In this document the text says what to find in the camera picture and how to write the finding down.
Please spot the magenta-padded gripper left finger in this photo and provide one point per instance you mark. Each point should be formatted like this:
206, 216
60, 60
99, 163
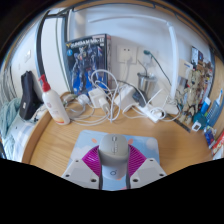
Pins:
80, 171

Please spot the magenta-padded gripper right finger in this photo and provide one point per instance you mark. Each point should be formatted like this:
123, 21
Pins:
148, 170

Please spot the light grey computer mouse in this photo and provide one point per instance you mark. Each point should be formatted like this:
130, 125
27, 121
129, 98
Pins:
114, 151

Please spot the black pen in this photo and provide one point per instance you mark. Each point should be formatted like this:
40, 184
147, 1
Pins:
178, 122

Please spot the white power strip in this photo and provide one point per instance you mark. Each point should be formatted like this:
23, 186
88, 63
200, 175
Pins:
151, 113

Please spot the small white cube clock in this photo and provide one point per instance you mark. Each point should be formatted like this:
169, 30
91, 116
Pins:
196, 126

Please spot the white pump bottle red cap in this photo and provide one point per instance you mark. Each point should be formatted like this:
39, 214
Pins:
56, 106

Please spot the blue tissue packet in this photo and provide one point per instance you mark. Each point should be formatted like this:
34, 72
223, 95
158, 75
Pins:
210, 136

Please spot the teal round dish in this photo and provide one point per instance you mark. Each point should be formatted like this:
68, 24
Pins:
199, 120

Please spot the small white plug charger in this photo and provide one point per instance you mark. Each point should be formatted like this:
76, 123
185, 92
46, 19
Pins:
97, 98

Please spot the large white power adapter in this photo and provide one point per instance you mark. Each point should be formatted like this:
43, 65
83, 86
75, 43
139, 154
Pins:
124, 98

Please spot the teal blanket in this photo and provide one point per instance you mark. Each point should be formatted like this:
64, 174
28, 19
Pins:
9, 121

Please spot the metal cup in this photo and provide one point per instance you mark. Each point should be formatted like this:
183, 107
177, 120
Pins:
146, 83

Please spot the tan robot model figure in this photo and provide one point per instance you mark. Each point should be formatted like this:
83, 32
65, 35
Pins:
191, 93

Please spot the black bag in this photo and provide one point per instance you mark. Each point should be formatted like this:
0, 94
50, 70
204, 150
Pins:
29, 98

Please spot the blue spray bottle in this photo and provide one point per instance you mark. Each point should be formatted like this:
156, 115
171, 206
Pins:
216, 111

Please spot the blue robot model kit box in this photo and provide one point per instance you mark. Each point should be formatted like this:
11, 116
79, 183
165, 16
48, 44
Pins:
86, 63

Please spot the white desk lamp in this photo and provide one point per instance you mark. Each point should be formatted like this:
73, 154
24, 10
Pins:
173, 60

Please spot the colourful model kit box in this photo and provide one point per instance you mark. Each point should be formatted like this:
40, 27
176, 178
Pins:
200, 58

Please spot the white wall outlet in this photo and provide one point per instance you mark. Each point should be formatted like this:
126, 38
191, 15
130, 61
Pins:
126, 54

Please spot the white wall switch plate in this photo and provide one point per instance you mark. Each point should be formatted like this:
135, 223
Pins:
27, 56

